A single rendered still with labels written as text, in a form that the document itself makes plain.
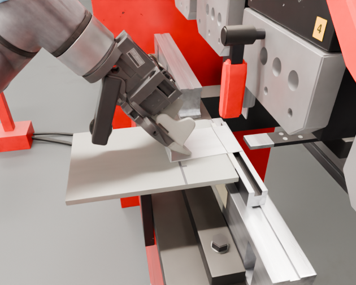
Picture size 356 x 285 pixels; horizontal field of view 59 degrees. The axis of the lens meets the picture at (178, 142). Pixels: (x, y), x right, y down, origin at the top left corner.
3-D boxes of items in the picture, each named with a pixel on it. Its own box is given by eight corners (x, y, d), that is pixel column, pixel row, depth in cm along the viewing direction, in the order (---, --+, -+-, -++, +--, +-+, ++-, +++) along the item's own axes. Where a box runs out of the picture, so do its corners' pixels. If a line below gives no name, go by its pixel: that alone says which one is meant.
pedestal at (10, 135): (0, 137, 237) (-45, 22, 190) (35, 133, 241) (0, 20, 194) (-8, 152, 221) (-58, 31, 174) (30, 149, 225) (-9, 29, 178)
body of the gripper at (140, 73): (186, 97, 47) (127, 39, 40) (144, 135, 49) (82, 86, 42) (173, 77, 53) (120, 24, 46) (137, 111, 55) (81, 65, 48)
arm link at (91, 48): (53, 65, 40) (56, 45, 46) (82, 88, 42) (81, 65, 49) (94, 21, 38) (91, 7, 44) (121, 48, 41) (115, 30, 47)
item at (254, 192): (209, 135, 65) (211, 123, 63) (224, 134, 65) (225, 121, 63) (246, 207, 49) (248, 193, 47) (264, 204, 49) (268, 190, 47)
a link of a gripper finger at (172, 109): (199, 117, 58) (171, 93, 51) (176, 138, 59) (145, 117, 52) (192, 107, 60) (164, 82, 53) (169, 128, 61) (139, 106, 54)
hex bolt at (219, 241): (208, 240, 51) (209, 234, 50) (225, 237, 52) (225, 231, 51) (213, 255, 49) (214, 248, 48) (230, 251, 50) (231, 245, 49)
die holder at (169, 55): (155, 57, 128) (153, 33, 123) (169, 56, 129) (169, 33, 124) (179, 120, 88) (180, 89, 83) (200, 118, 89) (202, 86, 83)
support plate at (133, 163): (74, 137, 60) (73, 133, 60) (207, 123, 65) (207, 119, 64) (66, 206, 46) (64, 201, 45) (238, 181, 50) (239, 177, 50)
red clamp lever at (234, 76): (213, 114, 35) (220, 24, 30) (248, 110, 36) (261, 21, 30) (218, 122, 34) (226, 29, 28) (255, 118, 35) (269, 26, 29)
